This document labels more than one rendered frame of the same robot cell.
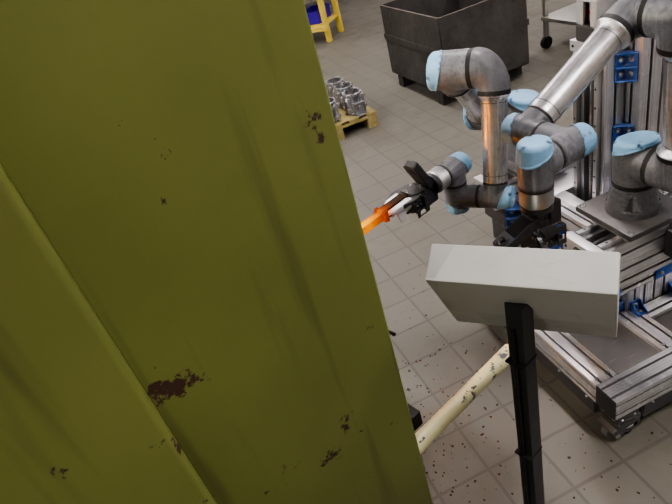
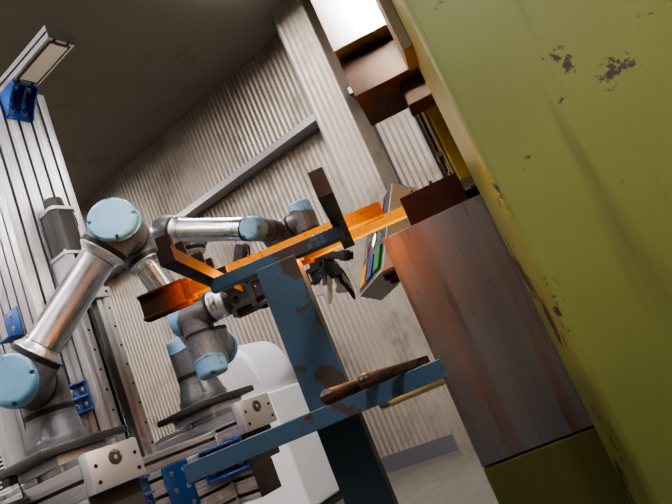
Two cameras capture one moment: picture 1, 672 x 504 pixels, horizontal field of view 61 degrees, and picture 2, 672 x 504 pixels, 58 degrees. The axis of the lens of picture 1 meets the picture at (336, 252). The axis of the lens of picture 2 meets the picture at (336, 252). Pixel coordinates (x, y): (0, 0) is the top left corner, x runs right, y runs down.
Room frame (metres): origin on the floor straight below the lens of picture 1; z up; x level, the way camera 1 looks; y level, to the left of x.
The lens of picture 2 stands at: (2.39, 0.81, 0.67)
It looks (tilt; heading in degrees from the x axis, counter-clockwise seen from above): 13 degrees up; 222
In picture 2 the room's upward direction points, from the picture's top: 23 degrees counter-clockwise
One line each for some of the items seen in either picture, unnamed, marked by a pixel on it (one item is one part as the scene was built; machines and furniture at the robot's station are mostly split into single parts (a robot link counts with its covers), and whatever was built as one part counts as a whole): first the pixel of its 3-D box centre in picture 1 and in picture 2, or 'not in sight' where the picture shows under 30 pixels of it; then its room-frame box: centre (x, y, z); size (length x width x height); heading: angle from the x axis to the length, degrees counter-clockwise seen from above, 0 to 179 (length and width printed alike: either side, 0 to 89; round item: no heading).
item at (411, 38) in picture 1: (453, 39); not in sight; (4.89, -1.48, 0.36); 1.04 x 0.85 x 0.72; 10
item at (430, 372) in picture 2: not in sight; (335, 409); (1.81, 0.17, 0.66); 0.40 x 0.30 x 0.02; 40
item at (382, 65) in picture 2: not in sight; (436, 55); (1.15, 0.22, 1.32); 0.42 x 0.20 x 0.10; 122
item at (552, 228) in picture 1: (540, 224); (321, 263); (1.06, -0.47, 1.07); 0.09 x 0.08 x 0.12; 102
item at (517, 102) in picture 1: (523, 111); (40, 384); (1.84, -0.78, 0.98); 0.13 x 0.12 x 0.14; 53
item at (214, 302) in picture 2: (436, 179); (220, 302); (1.54, -0.36, 0.99); 0.08 x 0.05 x 0.08; 32
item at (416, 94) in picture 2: not in sight; (465, 70); (1.15, 0.27, 1.24); 0.30 x 0.07 x 0.06; 122
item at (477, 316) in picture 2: not in sight; (564, 293); (1.19, 0.26, 0.69); 0.56 x 0.38 x 0.45; 122
